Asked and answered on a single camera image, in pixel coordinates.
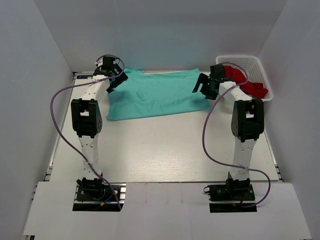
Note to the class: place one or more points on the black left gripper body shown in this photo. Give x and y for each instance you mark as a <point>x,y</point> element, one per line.
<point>118,75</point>

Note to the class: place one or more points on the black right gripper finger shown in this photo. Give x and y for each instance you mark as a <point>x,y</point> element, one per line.
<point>209,93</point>
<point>202,81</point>

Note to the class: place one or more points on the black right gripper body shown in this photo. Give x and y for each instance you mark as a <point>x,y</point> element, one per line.
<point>206,88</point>

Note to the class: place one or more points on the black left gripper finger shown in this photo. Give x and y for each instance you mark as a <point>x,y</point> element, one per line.
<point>122,75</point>
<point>112,86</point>

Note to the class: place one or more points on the teal t shirt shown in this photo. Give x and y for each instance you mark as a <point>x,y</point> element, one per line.
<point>145,95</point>

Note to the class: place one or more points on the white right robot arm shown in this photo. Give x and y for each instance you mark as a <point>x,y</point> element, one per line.
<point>247,123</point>

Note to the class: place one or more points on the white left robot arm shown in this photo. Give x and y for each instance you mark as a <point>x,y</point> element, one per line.
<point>86,115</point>

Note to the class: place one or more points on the blue corner label sticker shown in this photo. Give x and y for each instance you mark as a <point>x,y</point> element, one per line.
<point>83,77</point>

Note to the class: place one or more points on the red t shirt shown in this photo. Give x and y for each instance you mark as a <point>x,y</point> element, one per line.
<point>256,90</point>

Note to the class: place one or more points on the white plastic basket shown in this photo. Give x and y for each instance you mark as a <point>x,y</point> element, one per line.
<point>252,66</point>

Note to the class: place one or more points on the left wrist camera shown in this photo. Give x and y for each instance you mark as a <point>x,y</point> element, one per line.
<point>106,62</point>

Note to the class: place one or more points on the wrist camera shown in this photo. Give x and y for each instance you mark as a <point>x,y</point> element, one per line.
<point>106,62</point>
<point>217,72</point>

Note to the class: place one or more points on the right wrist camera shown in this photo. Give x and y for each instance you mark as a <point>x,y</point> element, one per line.
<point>217,72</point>

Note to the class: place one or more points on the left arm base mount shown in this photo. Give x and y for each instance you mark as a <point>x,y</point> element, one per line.
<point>94,195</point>

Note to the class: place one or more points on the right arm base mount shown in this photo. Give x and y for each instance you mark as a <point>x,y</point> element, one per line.
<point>221,201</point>

